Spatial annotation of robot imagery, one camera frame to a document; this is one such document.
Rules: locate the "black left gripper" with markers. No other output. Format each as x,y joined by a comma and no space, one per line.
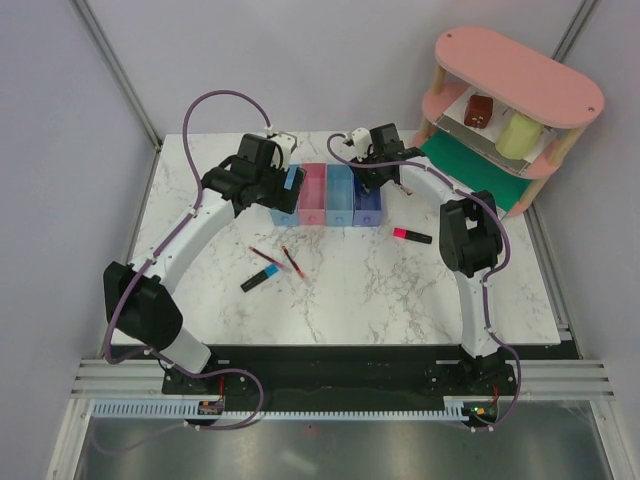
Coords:
284,199

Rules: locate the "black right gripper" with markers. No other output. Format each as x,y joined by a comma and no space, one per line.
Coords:
371,183

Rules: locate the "pink capped black highlighter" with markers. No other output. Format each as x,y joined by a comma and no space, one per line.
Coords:
410,235

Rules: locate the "blue capped black highlighter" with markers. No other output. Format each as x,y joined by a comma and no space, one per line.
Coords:
259,278

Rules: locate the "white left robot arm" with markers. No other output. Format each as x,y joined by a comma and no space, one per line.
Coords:
138,295

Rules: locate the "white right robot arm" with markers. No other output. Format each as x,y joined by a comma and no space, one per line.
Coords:
471,236

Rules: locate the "light blue drawer bin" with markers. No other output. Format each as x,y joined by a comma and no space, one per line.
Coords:
339,196
287,213

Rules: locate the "purple drawer bin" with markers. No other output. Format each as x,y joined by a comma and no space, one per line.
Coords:
367,206

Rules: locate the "pink drawer bin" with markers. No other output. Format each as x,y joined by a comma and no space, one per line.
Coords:
312,200

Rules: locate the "white paper sheet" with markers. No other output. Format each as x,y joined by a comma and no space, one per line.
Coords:
451,120

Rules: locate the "orange capped refill pen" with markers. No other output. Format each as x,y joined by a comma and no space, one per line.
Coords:
304,278

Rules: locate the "green book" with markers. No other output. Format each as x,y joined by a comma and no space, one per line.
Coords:
474,171

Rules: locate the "brown box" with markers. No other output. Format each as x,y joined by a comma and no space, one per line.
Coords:
479,111

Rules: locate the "pink two tier shelf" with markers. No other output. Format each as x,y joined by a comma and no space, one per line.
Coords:
524,79

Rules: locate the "pale yellow cup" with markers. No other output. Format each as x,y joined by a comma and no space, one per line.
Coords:
518,137

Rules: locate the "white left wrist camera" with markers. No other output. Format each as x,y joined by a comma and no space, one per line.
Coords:
286,144

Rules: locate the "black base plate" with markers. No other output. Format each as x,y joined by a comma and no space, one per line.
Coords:
253,377

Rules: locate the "white cable duct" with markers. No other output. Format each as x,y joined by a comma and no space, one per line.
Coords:
181,409

